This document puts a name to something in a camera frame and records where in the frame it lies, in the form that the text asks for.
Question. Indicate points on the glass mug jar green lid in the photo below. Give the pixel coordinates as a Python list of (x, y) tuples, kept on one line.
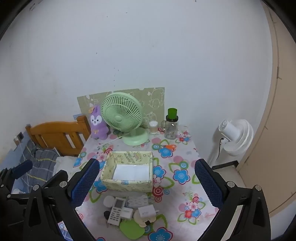
[(171, 129)]

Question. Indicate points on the wall socket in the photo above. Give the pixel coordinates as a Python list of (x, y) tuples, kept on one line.
[(20, 136)]

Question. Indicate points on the white standing fan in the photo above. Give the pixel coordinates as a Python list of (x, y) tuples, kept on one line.
[(233, 134)]

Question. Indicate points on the beige door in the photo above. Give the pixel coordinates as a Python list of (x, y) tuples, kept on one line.
[(277, 139)]

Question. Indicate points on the purple plush toy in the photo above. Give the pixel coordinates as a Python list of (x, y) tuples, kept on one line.
[(98, 129)]

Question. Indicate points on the green desk fan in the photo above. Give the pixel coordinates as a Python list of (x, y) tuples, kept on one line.
[(118, 118)]

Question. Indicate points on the white charger adapter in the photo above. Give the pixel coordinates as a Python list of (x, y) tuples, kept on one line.
[(146, 212)]

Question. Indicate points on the yellow cartoon storage box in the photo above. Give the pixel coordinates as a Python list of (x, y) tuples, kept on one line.
[(124, 185)]

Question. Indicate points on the black round key fob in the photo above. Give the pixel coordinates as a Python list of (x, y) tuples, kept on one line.
[(106, 214)]

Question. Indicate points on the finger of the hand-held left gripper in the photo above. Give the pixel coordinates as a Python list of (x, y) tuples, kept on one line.
[(59, 176), (22, 168)]

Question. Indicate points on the white remote control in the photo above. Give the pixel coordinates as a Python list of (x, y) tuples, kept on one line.
[(116, 208)]

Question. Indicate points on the round cream compact mirror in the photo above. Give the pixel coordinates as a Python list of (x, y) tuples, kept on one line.
[(138, 220)]

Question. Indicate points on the clear floss pick box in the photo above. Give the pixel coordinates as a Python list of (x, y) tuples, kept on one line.
[(137, 201)]

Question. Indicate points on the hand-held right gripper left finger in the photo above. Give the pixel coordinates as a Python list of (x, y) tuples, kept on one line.
[(85, 183)]

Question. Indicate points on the small white box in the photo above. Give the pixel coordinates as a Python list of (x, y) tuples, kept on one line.
[(126, 213)]

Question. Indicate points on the green rounded case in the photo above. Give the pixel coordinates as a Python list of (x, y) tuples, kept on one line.
[(131, 229)]

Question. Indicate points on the pale blue paper sheet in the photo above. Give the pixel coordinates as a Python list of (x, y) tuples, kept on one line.
[(77, 116)]

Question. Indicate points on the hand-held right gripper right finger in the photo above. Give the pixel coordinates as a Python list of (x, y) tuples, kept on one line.
[(208, 185)]

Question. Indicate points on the white rounded case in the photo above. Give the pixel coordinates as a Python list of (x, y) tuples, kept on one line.
[(108, 201)]

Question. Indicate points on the cartoon print cardboard sheet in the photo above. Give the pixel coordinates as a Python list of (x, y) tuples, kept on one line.
[(152, 102)]

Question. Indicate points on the grey plaid blanket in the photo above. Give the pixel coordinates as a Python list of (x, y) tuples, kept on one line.
[(39, 162)]

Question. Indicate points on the clear cotton swab jar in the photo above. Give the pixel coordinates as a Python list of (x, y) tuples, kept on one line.
[(153, 128)]

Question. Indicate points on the floral tablecloth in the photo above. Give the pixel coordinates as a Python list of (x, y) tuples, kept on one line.
[(175, 204)]

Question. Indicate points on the wooden bed headboard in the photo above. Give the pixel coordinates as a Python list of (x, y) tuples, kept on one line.
[(46, 132)]

